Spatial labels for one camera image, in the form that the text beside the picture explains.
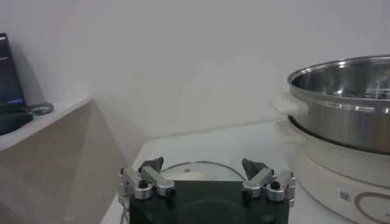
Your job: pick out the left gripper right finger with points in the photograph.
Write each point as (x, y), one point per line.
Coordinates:
(259, 181)

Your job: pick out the white electric pot base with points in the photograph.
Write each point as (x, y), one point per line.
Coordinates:
(329, 182)

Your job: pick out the round black puck device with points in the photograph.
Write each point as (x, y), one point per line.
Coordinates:
(41, 108)

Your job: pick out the black computer mouse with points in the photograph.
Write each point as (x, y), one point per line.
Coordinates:
(13, 122)

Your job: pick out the white side table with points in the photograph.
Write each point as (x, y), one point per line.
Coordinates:
(61, 152)

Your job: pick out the steel perforated steamer tray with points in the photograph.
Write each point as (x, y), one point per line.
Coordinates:
(341, 121)

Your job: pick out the black open laptop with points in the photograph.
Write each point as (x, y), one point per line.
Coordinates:
(9, 76)

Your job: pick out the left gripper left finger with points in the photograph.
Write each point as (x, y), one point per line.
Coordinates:
(158, 181)

